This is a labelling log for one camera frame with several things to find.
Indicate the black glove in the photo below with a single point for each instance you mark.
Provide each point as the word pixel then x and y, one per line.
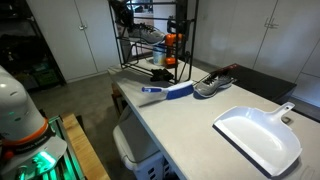
pixel 161 75

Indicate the blue and white hand brush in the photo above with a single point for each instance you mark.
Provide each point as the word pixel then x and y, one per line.
pixel 176 90

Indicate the white plastic dustpan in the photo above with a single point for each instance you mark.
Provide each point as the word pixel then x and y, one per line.
pixel 260 136

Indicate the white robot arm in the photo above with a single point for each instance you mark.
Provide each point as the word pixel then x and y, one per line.
pixel 20 110

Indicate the brown wooden stool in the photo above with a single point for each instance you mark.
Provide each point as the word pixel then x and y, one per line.
pixel 116 98

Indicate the black storage shelf unit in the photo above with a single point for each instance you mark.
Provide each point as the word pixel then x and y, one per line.
pixel 23 50

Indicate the black metal shoe rack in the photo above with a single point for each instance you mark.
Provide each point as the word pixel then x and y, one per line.
pixel 181 43

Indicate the white plastic laundry basket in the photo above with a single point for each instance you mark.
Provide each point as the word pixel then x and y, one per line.
pixel 136 146

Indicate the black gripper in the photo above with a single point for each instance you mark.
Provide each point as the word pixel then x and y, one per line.
pixel 120 10

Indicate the grey trainer with black laces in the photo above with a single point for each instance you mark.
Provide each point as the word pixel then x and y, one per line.
pixel 213 86
pixel 150 35

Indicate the green storage crate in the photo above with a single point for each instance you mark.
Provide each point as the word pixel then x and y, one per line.
pixel 45 77

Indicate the light wooden robot bench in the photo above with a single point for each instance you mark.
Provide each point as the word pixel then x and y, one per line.
pixel 85 146

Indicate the white cabinet doors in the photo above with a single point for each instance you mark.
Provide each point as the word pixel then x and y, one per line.
pixel 266 36
pixel 76 36

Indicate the green lit robot mounting plate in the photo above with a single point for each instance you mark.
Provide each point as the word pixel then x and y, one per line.
pixel 43 163

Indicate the white and blue wipes canister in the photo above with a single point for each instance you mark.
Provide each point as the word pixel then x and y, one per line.
pixel 159 55

